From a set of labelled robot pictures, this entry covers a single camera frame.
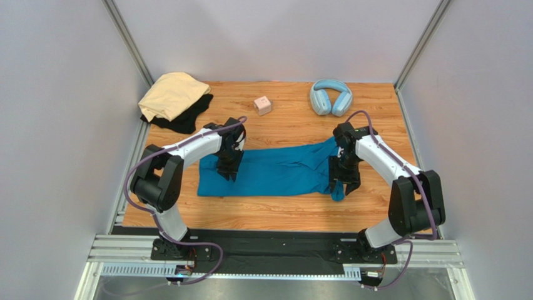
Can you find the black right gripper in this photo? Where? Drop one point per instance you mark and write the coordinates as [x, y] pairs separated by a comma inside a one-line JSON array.
[[345, 172]]

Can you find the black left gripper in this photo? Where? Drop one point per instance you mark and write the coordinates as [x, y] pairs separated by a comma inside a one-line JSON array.
[[233, 169]]

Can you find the blue t shirt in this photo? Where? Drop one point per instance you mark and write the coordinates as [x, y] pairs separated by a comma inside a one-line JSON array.
[[285, 171]]

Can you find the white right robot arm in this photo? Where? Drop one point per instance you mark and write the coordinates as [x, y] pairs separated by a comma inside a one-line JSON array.
[[416, 199]]

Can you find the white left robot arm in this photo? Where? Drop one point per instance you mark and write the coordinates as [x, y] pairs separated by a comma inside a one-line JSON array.
[[156, 179]]

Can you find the black t shirt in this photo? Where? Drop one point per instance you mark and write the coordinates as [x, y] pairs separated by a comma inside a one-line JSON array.
[[185, 123]]

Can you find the pink cube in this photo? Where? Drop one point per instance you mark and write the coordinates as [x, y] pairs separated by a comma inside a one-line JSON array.
[[262, 105]]

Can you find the beige t shirt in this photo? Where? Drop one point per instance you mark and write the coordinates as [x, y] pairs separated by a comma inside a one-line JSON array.
[[171, 95]]

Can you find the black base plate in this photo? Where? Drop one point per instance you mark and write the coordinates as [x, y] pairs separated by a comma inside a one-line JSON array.
[[264, 252]]

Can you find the aluminium frame rail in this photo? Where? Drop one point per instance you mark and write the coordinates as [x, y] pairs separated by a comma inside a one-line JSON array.
[[121, 255]]

